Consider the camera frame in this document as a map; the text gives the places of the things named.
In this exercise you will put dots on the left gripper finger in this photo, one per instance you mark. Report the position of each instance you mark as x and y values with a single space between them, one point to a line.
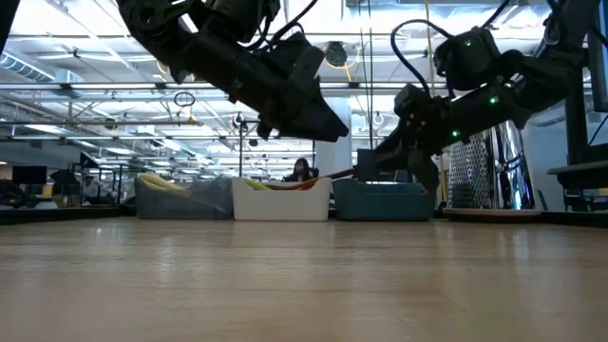
318 123

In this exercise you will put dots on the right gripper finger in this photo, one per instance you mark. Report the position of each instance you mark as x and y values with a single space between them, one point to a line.
426 171
375 164

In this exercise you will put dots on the brown wooden spoon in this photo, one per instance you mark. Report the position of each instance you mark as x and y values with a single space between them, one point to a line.
332 175

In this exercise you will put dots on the green silicone spoon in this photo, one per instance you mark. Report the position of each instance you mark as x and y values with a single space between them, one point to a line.
256 185

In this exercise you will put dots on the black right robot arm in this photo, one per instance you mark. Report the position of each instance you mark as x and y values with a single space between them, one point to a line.
522 90

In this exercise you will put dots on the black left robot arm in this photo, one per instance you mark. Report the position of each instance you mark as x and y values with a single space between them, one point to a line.
199 47

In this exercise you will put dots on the teal storage bin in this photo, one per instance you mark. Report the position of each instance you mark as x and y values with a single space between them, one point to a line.
380 204

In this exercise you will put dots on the pink-framed metal box grater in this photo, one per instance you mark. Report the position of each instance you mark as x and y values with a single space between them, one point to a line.
475 176

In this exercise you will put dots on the person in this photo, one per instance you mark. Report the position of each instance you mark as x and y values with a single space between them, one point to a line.
300 171
89 187

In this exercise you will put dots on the black light stand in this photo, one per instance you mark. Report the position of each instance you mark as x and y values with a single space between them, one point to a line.
241 152

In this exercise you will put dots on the white storage bin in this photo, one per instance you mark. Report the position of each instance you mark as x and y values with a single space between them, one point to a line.
280 204

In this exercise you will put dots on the grey storage bin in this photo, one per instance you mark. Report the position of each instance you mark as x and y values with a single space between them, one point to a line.
190 204

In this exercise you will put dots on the grey side desk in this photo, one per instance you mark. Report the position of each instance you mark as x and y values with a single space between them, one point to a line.
579 173

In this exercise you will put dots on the black aluminium table frame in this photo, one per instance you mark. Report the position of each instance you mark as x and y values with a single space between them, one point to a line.
47 216

